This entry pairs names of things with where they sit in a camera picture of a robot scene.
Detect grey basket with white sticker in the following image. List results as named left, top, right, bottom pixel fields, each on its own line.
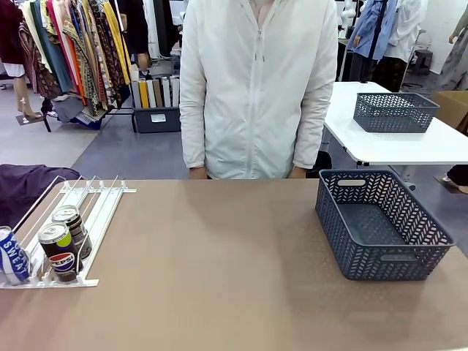
left=314, top=168, right=457, bottom=282

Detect black Pepsi can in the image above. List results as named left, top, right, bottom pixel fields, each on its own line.
left=37, top=222, right=85, bottom=284

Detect blue Pocari Sweat can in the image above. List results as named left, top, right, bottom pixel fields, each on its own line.
left=0, top=225, right=33, bottom=287

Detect person's left forearm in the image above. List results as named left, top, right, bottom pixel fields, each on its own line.
left=291, top=87, right=328, bottom=170

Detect person's right forearm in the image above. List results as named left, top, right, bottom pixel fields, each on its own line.
left=178, top=87, right=208, bottom=170

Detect person in white jacket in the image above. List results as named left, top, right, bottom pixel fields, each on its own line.
left=178, top=0, right=339, bottom=180

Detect white table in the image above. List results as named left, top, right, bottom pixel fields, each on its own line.
left=322, top=81, right=468, bottom=192

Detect grey woven plastic basket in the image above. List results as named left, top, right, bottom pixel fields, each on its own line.
left=352, top=92, right=441, bottom=134

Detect black can with white bands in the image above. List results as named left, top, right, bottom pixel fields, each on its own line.
left=51, top=205, right=94, bottom=261

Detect blue shirt on mannequin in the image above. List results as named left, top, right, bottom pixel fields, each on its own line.
left=346, top=0, right=389, bottom=61

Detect black stand pole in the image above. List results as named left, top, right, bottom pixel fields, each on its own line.
left=360, top=0, right=388, bottom=86

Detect background person's foot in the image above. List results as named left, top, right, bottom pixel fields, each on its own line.
left=442, top=164, right=468, bottom=195

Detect brown cardboard box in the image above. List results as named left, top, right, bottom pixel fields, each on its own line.
left=432, top=90, right=468, bottom=133

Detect black plastic stool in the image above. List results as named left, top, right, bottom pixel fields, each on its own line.
left=414, top=49, right=434, bottom=77

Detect rack of colourful garments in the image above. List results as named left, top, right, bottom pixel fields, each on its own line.
left=0, top=0, right=132, bottom=131

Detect dark purple cloth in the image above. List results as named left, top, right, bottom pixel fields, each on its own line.
left=0, top=164, right=82, bottom=230

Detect white shirt on mannequin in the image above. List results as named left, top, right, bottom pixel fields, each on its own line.
left=384, top=0, right=428, bottom=64

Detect mannequin legs on stand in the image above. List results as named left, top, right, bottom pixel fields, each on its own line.
left=15, top=72, right=44, bottom=126

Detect white wire can dispenser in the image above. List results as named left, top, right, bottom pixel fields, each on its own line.
left=0, top=175, right=137, bottom=290

